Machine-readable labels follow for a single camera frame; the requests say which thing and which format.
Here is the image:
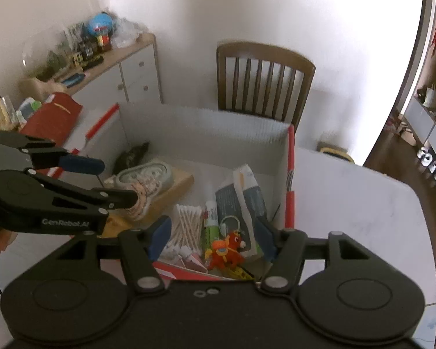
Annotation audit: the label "red cardboard box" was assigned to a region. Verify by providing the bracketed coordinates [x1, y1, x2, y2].
[49, 102, 296, 280]

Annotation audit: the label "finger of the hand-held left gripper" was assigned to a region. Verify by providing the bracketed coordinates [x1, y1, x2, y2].
[33, 171, 139, 213]
[0, 131, 106, 175]

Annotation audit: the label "grey tape roll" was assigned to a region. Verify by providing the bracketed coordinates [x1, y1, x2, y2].
[105, 172, 155, 222]

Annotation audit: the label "white blue tube package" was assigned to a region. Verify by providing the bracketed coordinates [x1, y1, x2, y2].
[215, 165, 267, 257]

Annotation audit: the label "yellow black strip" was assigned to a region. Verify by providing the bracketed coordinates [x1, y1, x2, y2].
[225, 267, 255, 281]

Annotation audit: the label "red paper bag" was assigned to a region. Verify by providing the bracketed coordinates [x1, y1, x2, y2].
[20, 92, 84, 146]

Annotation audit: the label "black packet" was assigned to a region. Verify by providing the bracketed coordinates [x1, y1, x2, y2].
[112, 142, 150, 175]

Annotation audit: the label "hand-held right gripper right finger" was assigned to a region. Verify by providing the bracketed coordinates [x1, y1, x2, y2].
[254, 217, 380, 292]

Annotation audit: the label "white wooden sideboard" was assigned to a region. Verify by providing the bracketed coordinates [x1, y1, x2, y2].
[20, 33, 164, 106]

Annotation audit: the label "green white packet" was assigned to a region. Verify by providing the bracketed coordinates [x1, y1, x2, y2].
[16, 97, 42, 117]

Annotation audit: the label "yellow green stool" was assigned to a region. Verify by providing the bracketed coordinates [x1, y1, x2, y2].
[318, 145, 355, 162]

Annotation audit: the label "blue flat item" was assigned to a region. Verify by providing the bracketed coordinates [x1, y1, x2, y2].
[60, 73, 86, 88]

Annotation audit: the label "brown slippers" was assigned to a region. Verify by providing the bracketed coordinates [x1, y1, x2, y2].
[387, 116, 417, 144]

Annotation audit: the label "orange plush toy keychain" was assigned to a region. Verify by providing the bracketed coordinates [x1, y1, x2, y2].
[206, 215, 248, 270]

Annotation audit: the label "blue globe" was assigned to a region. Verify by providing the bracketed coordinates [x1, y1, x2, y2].
[88, 13, 114, 37]

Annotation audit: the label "cotton swab pack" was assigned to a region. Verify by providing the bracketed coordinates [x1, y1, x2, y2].
[167, 204, 204, 259]

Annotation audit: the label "large glass vase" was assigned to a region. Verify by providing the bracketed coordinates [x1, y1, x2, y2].
[22, 31, 77, 77]

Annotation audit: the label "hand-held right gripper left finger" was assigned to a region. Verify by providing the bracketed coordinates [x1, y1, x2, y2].
[56, 215, 172, 293]

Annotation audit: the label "clear plastic bag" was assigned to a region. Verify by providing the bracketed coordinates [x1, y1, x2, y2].
[112, 17, 146, 48]

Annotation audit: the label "white green glue stick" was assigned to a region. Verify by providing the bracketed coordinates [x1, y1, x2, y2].
[201, 200, 220, 259]

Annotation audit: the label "slatted wooden dining chair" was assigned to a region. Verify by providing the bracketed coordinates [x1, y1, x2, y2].
[217, 42, 316, 131]

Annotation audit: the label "small pink white tube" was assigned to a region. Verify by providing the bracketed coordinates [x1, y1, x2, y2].
[180, 249, 208, 273]

